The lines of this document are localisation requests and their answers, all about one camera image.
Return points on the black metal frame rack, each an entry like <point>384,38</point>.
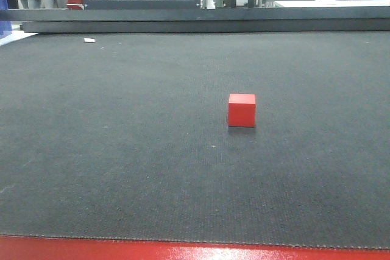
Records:
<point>190,16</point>

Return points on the small white paper scrap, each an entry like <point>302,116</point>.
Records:
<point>89,40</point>

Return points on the white work table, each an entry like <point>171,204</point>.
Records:
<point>323,3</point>

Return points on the dark grey table mat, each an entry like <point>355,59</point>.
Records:
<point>127,138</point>

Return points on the red magnetic cube block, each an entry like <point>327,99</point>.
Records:
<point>241,110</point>

